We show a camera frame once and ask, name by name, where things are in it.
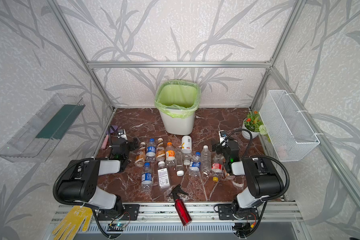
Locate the blue cap bottle row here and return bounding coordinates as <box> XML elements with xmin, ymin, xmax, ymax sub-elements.
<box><xmin>146</xmin><ymin>138</ymin><xmax>157</xmax><ymax>163</ymax></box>

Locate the purple pink silicone spatula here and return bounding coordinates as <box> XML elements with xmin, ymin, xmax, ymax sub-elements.
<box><xmin>101</xmin><ymin>125</ymin><xmax>119</xmax><ymax>150</ymax></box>

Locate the brown coffee bottle cream cap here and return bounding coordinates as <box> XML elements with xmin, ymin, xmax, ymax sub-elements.
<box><xmin>156</xmin><ymin>138</ymin><xmax>166</xmax><ymax>162</ymax></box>

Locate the white label flat bottle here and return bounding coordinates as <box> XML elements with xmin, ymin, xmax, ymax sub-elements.
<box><xmin>158</xmin><ymin>161</ymin><xmax>171</xmax><ymax>190</ymax></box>

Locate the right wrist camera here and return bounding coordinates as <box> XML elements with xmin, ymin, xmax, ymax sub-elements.
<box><xmin>219</xmin><ymin>130</ymin><xmax>228</xmax><ymax>144</ymax></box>

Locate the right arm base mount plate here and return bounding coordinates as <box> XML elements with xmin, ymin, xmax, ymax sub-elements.
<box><xmin>214</xmin><ymin>203</ymin><xmax>259</xmax><ymax>222</ymax></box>

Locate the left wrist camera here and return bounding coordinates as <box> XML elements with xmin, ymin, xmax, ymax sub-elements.
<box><xmin>116</xmin><ymin>129</ymin><xmax>128</xmax><ymax>141</ymax></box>

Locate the right wiring bundle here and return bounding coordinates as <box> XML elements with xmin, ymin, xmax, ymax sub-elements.
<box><xmin>232</xmin><ymin>220</ymin><xmax>259</xmax><ymax>239</ymax></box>

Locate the red spray bottle black trigger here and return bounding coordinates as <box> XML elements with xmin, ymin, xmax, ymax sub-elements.
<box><xmin>171</xmin><ymin>184</ymin><xmax>192</xmax><ymax>227</ymax></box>

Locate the potted plant in white pot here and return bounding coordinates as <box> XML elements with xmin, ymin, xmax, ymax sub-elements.
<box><xmin>242</xmin><ymin>111</ymin><xmax>269</xmax><ymax>139</ymax></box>

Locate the green bin liner bag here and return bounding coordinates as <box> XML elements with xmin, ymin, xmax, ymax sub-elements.
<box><xmin>155</xmin><ymin>80</ymin><xmax>201</xmax><ymax>119</ymax></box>

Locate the red label crushed bottle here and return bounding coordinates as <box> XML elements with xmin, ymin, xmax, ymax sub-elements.
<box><xmin>211</xmin><ymin>154</ymin><xmax>224</xmax><ymax>183</ymax></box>

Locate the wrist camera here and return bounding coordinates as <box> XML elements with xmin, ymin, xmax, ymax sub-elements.
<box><xmin>116</xmin><ymin>129</ymin><xmax>128</xmax><ymax>141</ymax></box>
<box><xmin>219</xmin><ymin>130</ymin><xmax>228</xmax><ymax>144</ymax></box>

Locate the orange cap clear bottle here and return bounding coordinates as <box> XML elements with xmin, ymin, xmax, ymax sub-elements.
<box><xmin>165</xmin><ymin>142</ymin><xmax>176</xmax><ymax>167</ymax></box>

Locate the yellow work glove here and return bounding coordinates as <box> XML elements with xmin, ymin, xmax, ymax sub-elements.
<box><xmin>52</xmin><ymin>206</ymin><xmax>93</xmax><ymax>240</ymax></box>

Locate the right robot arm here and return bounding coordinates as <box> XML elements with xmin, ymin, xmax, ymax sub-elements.
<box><xmin>212</xmin><ymin>140</ymin><xmax>291</xmax><ymax>220</ymax></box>

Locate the clear square bottle white cap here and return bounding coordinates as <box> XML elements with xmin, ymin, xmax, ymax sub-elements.
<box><xmin>175</xmin><ymin>148</ymin><xmax>185</xmax><ymax>177</ymax></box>

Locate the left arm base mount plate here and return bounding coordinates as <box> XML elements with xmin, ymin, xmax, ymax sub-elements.
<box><xmin>97</xmin><ymin>204</ymin><xmax>140</xmax><ymax>221</ymax></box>

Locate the green circuit board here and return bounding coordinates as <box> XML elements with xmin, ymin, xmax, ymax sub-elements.
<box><xmin>107</xmin><ymin>223</ymin><xmax>129</xmax><ymax>233</ymax></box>

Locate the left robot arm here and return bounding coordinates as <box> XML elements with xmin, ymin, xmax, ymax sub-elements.
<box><xmin>53</xmin><ymin>138</ymin><xmax>139</xmax><ymax>216</ymax></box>

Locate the clear acrylic wall shelf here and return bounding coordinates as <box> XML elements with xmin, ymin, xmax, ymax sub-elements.
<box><xmin>0</xmin><ymin>94</ymin><xmax>85</xmax><ymax>163</ymax></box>

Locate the white wire mesh basket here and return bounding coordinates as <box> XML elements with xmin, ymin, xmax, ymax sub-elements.
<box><xmin>260</xmin><ymin>90</ymin><xmax>320</xmax><ymax>162</ymax></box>

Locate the small blue cap bottle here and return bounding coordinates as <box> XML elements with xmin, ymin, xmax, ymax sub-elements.
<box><xmin>188</xmin><ymin>152</ymin><xmax>201</xmax><ymax>177</ymax></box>

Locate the brown bottle near right arm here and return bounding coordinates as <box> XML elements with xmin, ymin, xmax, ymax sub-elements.
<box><xmin>223</xmin><ymin>168</ymin><xmax>236</xmax><ymax>180</ymax></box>

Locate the white label yogurt bottle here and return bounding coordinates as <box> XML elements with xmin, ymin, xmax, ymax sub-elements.
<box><xmin>181</xmin><ymin>136</ymin><xmax>192</xmax><ymax>154</ymax></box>

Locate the blue label bottle front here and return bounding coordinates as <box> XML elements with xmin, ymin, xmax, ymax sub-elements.
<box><xmin>141</xmin><ymin>163</ymin><xmax>153</xmax><ymax>192</ymax></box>

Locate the white waste bin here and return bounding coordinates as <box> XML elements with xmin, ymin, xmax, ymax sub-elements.
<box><xmin>159</xmin><ymin>111</ymin><xmax>196</xmax><ymax>136</ymax></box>

